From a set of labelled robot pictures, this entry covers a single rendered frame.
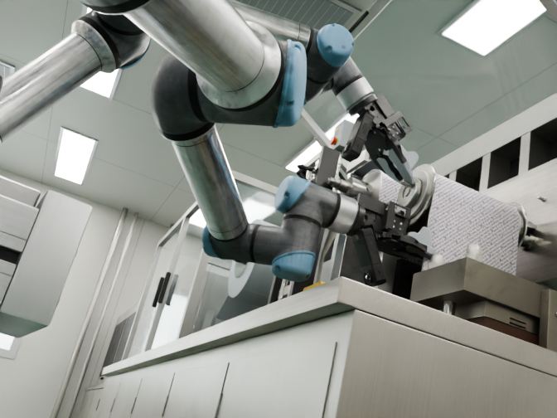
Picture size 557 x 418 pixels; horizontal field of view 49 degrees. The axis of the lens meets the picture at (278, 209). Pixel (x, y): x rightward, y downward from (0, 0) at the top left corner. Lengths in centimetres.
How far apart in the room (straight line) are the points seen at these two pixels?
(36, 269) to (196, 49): 31
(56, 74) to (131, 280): 566
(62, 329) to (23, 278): 619
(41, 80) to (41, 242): 77
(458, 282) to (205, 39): 64
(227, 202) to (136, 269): 577
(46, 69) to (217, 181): 39
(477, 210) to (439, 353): 53
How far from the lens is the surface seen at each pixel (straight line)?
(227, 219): 109
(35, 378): 659
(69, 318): 665
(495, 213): 145
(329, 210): 117
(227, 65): 71
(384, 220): 124
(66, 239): 45
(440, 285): 114
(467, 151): 196
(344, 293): 88
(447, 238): 134
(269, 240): 113
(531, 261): 156
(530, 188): 165
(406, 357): 92
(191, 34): 64
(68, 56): 122
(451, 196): 138
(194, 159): 98
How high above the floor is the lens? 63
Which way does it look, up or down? 22 degrees up
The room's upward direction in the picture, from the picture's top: 14 degrees clockwise
